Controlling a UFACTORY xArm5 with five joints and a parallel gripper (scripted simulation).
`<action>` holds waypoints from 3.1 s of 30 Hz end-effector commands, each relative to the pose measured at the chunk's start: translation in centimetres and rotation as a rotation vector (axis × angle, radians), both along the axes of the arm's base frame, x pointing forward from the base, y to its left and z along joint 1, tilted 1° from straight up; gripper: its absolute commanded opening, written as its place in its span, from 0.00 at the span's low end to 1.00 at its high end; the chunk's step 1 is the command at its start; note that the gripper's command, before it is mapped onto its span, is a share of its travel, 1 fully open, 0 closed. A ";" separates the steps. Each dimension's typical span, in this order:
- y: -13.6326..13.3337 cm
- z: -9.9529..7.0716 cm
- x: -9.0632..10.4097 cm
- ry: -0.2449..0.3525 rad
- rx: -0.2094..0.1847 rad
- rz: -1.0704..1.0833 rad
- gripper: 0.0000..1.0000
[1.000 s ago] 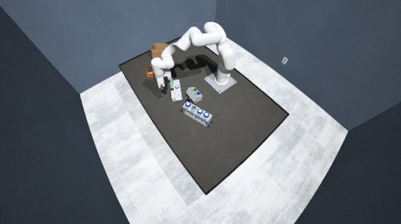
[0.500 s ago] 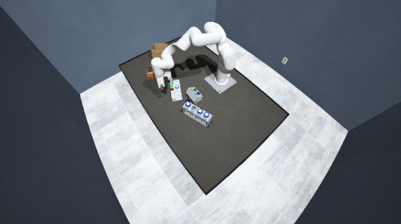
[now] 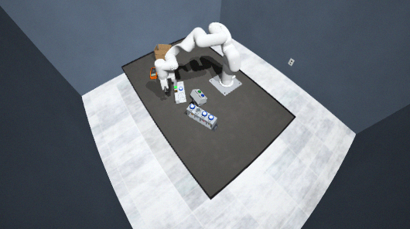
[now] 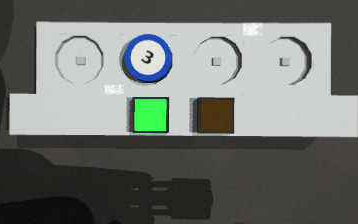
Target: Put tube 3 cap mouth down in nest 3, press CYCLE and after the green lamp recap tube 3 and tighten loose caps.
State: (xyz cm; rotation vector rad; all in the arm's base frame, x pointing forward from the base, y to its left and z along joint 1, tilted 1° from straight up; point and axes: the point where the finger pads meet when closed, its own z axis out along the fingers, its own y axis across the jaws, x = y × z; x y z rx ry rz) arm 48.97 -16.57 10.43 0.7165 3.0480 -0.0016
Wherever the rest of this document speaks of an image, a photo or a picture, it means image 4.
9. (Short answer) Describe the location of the light grey tray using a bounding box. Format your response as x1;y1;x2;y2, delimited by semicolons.
9;22;358;137

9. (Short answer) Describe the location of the blue screw cap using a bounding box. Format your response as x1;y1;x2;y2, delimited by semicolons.
124;34;172;83

